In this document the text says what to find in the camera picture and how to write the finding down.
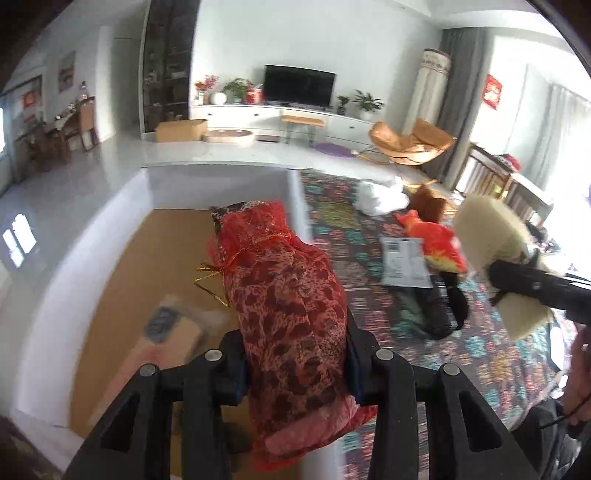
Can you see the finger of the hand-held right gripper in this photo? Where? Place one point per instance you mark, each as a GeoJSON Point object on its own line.
{"type": "Point", "coordinates": [526, 284]}

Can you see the red gift box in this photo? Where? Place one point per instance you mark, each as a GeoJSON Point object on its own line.
{"type": "Point", "coordinates": [254, 95]}

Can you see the black television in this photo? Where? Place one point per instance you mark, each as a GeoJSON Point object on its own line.
{"type": "Point", "coordinates": [300, 86]}

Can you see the purple round mat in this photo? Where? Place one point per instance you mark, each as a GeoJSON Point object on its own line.
{"type": "Point", "coordinates": [333, 149]}

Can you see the cream cloth bag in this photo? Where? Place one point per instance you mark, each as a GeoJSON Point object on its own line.
{"type": "Point", "coordinates": [485, 240]}

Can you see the white storage box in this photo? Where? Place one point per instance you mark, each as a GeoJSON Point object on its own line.
{"type": "Point", "coordinates": [115, 277]}

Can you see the large potted plant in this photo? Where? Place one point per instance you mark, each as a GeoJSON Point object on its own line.
{"type": "Point", "coordinates": [367, 104]}

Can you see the grey curtain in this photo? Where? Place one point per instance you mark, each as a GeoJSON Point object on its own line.
{"type": "Point", "coordinates": [461, 101]}

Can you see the small potted plant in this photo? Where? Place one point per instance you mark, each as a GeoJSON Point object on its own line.
{"type": "Point", "coordinates": [343, 104]}

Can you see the white plush toy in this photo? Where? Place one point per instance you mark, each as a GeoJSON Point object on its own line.
{"type": "Point", "coordinates": [378, 198]}

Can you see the red door poster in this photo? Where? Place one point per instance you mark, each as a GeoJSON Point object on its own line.
{"type": "Point", "coordinates": [29, 99]}

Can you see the dark glass cabinet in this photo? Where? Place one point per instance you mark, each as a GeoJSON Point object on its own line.
{"type": "Point", "coordinates": [168, 69]}

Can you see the red patterned mesh bag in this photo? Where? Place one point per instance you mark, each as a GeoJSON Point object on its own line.
{"type": "Point", "coordinates": [286, 314]}

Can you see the white curtain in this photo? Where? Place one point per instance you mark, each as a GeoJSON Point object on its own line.
{"type": "Point", "coordinates": [568, 134]}

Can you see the orange lounge chair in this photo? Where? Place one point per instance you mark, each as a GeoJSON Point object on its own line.
{"type": "Point", "coordinates": [406, 141]}

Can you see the orange fish plush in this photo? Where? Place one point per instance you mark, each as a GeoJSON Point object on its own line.
{"type": "Point", "coordinates": [434, 240]}

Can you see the covered standing air conditioner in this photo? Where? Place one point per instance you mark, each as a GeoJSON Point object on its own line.
{"type": "Point", "coordinates": [431, 92]}

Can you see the cardboard box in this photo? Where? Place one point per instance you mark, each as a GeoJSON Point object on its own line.
{"type": "Point", "coordinates": [180, 131]}

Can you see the white television cabinet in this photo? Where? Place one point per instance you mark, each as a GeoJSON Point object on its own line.
{"type": "Point", "coordinates": [231, 117]}

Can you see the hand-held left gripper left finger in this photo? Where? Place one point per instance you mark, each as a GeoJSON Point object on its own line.
{"type": "Point", "coordinates": [203, 383]}

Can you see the grey plastic mailer bag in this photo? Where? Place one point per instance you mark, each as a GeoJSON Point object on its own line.
{"type": "Point", "coordinates": [406, 263]}

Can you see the person's right hand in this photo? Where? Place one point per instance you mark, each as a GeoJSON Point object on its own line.
{"type": "Point", "coordinates": [581, 369]}

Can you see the round white vase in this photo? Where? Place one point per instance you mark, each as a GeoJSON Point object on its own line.
{"type": "Point", "coordinates": [218, 98]}

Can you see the brown plush toy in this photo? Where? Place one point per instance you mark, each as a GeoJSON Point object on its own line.
{"type": "Point", "coordinates": [427, 203]}

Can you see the bushy potted plant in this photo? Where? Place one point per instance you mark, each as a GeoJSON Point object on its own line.
{"type": "Point", "coordinates": [236, 90]}

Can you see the beige round cat bed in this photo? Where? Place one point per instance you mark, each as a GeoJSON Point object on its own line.
{"type": "Point", "coordinates": [228, 138]}

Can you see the person's dark clothing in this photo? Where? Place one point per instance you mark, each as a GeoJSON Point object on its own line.
{"type": "Point", "coordinates": [545, 443]}

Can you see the red wall hanging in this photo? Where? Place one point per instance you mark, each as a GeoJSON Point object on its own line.
{"type": "Point", "coordinates": [493, 92]}

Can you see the red flower bouquet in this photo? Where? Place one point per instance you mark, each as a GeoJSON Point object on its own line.
{"type": "Point", "coordinates": [205, 85]}

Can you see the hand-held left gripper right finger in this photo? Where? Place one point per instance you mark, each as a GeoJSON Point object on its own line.
{"type": "Point", "coordinates": [392, 383]}

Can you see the wooden dining chair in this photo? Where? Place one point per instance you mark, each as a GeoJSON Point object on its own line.
{"type": "Point", "coordinates": [85, 124]}
{"type": "Point", "coordinates": [489, 180]}

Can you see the black plastic bag bundle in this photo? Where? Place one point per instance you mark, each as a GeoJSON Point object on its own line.
{"type": "Point", "coordinates": [429, 321]}

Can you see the wooden stool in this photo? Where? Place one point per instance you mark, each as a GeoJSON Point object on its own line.
{"type": "Point", "coordinates": [302, 121]}

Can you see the clear brown packet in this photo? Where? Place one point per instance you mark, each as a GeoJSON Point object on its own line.
{"type": "Point", "coordinates": [175, 332]}

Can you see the framed wall painting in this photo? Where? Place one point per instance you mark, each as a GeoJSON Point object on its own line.
{"type": "Point", "coordinates": [67, 70]}

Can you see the red cloth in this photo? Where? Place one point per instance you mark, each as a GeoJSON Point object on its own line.
{"type": "Point", "coordinates": [511, 162]}

